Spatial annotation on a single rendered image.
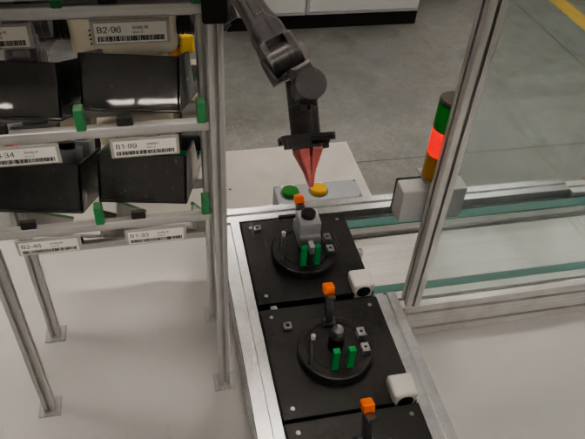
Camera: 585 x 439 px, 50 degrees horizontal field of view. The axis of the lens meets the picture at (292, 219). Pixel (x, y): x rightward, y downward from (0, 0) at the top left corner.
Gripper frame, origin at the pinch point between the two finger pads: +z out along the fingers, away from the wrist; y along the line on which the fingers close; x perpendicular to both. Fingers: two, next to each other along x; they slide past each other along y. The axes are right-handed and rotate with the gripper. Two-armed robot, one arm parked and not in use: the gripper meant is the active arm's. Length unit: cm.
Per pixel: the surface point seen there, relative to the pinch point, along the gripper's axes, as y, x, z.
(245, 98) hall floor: 19, 241, -57
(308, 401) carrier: -6.9, -12.2, 37.9
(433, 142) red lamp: 17.1, -20.0, -4.2
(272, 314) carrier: -9.7, 2.6, 24.7
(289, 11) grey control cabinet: 61, 292, -120
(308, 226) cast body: -0.3, 4.6, 8.6
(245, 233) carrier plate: -11.3, 19.9, 9.3
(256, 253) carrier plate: -10.0, 15.3, 13.4
